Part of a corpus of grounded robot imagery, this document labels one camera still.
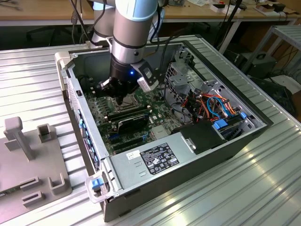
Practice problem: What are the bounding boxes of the metal socket cover frame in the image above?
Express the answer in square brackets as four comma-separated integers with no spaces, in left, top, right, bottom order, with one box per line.
[115,95,141,113]

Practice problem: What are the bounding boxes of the CPU socket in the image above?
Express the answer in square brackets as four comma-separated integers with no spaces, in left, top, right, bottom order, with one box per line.
[115,94,144,115]

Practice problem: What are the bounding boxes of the black RAM slot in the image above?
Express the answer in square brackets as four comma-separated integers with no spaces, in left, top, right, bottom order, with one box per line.
[104,105,150,118]
[105,107,151,120]
[107,109,151,122]
[107,111,152,124]

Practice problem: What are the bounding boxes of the black expansion slot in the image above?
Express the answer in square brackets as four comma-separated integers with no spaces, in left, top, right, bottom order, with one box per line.
[109,136,143,148]

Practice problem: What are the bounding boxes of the black graphics card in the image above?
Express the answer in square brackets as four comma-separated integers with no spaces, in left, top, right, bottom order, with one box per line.
[116,114,151,136]

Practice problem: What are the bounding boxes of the green motherboard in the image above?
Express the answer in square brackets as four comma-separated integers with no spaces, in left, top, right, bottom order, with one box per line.
[83,79,188,156]

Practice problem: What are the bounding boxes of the silver metal drive cage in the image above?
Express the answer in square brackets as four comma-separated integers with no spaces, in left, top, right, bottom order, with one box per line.
[164,61,204,119]

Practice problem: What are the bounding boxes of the silver chipset heatsink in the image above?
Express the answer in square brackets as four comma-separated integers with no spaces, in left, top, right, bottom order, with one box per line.
[151,125,173,140]

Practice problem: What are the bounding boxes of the silver power supply unit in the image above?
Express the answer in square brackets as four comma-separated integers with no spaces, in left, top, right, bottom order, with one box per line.
[109,131,197,192]

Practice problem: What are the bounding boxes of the wooden desk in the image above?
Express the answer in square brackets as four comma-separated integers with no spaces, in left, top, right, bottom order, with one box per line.
[0,0,299,27]

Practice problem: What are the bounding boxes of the black plastic shroud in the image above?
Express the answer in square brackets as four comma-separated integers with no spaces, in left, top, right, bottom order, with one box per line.
[171,121,228,155]

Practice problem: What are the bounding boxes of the blue disk carrier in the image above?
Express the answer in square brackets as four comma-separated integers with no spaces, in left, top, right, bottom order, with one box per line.
[211,118,231,130]

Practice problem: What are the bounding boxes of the blue case latch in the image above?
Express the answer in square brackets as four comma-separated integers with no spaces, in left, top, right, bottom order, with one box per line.
[90,178,104,190]

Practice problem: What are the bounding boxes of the small white box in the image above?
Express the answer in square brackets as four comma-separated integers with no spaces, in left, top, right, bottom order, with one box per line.
[210,2,242,14]

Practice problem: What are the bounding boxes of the black and silver PC case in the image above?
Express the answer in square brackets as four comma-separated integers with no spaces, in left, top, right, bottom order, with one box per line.
[54,40,275,223]

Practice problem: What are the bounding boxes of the grey parts rack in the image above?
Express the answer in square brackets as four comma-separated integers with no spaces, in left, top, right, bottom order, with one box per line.
[0,116,72,226]

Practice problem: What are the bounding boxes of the brown cardboard box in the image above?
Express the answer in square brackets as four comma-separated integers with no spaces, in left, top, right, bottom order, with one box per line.
[255,4,286,16]

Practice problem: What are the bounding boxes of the black bracket wrist camera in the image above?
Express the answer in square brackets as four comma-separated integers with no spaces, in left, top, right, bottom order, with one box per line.
[95,79,111,97]

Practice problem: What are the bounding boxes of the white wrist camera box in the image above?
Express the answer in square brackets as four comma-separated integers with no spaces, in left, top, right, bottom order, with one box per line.
[136,60,158,93]

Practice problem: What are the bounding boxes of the black camera cable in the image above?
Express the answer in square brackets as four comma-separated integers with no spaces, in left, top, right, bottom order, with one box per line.
[149,28,186,78]

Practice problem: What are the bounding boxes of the orange red wire bundle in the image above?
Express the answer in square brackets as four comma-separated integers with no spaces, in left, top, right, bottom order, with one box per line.
[181,92,243,125]

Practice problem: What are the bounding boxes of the blue wire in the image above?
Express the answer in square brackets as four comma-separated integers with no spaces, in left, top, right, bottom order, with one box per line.
[206,95,238,117]

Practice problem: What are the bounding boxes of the black box with handle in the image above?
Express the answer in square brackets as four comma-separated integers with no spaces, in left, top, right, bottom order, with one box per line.
[239,53,278,80]

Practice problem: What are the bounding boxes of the grey metal frame table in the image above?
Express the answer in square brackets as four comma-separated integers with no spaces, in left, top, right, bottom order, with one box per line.
[243,24,301,79]

